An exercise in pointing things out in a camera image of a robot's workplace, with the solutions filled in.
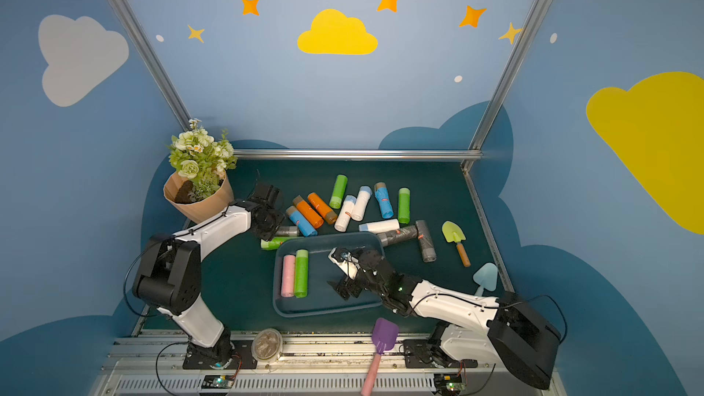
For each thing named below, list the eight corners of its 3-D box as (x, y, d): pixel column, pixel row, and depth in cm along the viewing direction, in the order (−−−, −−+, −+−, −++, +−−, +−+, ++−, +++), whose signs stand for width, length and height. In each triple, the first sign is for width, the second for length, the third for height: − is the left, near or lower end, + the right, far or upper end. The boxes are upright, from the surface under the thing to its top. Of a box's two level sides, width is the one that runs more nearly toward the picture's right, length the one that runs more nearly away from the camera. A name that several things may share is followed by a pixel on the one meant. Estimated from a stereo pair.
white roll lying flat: (360, 236, 99) (361, 232, 97) (358, 227, 102) (359, 224, 99) (399, 229, 101) (400, 225, 99) (396, 221, 103) (397, 217, 101)
